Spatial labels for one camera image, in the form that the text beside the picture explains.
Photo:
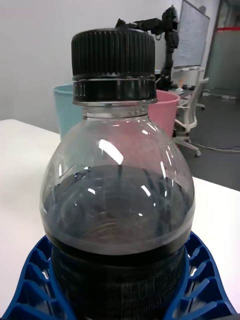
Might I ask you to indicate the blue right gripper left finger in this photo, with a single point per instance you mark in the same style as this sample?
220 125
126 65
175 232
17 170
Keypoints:
30 287

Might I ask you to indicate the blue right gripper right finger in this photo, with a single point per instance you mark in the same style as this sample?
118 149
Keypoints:
205 287

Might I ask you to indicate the clear bottle with black cap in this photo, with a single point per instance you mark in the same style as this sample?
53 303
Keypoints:
120 200

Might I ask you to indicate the black robot arm on stand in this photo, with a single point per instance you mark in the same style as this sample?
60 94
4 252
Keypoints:
170 37

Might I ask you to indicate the pink plastic bin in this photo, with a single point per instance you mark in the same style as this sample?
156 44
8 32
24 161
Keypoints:
162 112

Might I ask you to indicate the pale blue plastic bin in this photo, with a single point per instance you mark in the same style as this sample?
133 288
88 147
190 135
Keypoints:
65 107

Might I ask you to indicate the white office chair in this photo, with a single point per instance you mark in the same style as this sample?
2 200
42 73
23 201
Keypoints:
193 100

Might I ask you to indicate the whiteboard on white stand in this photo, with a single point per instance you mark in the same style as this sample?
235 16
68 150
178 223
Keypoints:
192 32

